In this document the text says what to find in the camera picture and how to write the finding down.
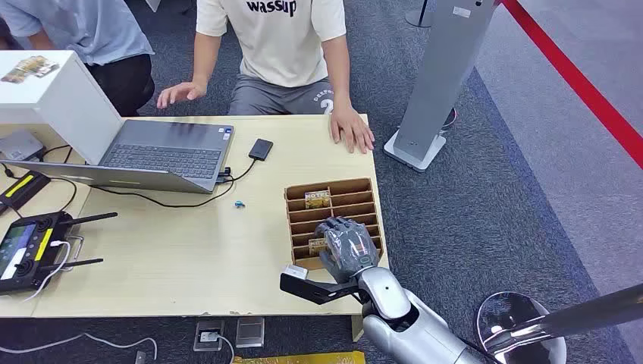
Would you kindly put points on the person's right forearm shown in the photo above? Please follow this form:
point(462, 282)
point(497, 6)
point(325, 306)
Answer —
point(205, 58)

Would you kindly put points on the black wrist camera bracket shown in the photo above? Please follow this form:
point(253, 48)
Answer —
point(314, 290)

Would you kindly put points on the chrome stanchion pole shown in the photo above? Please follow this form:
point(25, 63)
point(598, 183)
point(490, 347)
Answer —
point(577, 316)

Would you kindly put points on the white box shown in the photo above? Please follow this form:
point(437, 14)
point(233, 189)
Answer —
point(60, 100)

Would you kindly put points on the person's left hand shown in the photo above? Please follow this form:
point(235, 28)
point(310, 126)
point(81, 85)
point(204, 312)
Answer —
point(351, 128)

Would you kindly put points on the stack of cards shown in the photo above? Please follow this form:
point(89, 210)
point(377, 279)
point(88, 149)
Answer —
point(30, 69)

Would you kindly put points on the floor socket cover plate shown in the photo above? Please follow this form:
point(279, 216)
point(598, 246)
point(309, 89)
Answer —
point(249, 332)

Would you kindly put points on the grey laptop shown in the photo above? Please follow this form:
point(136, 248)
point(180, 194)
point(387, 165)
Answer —
point(166, 153)

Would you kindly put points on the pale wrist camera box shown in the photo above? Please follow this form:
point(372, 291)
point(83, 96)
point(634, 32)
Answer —
point(295, 272)

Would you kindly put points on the person's right hand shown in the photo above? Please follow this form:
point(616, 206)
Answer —
point(181, 93)

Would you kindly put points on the floor power socket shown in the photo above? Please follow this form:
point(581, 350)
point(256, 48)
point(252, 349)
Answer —
point(208, 335)

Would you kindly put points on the person's left forearm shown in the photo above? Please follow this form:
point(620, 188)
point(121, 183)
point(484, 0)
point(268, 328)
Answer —
point(337, 70)

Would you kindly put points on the red barrier belt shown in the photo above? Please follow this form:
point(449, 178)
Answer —
point(577, 83)

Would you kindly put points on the black external drive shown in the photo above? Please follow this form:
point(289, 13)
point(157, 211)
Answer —
point(260, 149)

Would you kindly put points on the grey kiosk stand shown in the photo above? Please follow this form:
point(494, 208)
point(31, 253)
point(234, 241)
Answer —
point(442, 75)

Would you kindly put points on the hotel key card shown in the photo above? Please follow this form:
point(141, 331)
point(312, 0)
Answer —
point(317, 199)
point(317, 246)

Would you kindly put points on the small grey device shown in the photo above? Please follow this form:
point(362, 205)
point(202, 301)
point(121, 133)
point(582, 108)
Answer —
point(19, 145)

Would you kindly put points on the brown cardboard card holder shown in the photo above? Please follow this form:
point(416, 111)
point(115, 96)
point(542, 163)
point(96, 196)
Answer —
point(346, 198)

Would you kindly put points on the yellow strip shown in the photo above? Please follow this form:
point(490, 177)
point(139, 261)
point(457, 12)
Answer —
point(301, 358)

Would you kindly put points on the black device with yellow stripe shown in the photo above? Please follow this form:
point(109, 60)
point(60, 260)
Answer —
point(22, 190)

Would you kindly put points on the black remote controller with screen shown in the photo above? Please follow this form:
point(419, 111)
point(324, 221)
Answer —
point(25, 251)

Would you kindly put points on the chrome stanchion base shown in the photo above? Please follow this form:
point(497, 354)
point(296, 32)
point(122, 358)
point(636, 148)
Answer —
point(507, 314)

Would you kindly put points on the dark round stanchion base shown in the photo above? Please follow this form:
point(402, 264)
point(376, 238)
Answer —
point(419, 17)

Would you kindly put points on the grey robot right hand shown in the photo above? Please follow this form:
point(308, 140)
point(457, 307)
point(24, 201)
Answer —
point(351, 251)

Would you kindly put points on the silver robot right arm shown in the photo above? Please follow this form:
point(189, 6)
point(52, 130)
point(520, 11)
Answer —
point(407, 326)

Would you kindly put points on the person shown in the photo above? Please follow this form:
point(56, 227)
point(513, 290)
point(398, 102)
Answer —
point(95, 35)
point(274, 45)

